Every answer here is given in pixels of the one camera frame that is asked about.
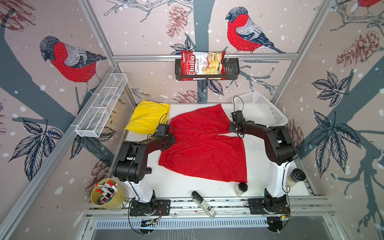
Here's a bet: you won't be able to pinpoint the black silver stapler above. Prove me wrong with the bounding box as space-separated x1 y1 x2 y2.
191 191 217 219

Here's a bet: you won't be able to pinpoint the black wire wall basket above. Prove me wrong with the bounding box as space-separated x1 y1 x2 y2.
175 59 240 81

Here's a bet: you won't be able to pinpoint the white mesh wall shelf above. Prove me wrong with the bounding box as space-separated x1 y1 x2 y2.
75 73 128 138

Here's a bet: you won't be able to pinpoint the yellow shorts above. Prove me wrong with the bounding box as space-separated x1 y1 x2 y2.
125 100 171 135

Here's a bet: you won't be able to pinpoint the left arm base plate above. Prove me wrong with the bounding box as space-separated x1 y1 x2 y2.
129 199 171 217

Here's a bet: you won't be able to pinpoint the white black-capped bottle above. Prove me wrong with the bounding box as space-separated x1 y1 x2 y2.
286 168 306 188

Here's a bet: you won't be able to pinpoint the red shorts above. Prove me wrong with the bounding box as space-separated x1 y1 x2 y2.
159 105 248 183

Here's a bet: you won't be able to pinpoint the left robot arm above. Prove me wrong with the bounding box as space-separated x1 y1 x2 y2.
112 124 177 216

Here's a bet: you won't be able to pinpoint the white perforated plastic basket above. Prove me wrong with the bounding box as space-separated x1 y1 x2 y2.
233 92 288 127

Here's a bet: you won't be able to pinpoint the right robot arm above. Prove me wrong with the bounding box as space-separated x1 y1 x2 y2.
230 111 296 214

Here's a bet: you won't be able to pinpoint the red cassava chips bag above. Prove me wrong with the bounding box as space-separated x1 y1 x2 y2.
181 51 226 77

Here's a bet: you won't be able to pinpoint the small black-lidded jar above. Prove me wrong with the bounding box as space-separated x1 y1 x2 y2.
234 182 248 197

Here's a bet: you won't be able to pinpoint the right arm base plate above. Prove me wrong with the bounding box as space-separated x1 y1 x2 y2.
246 196 291 215

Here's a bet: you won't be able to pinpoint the yellow cup of markers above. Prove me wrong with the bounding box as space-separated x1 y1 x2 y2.
91 178 128 211

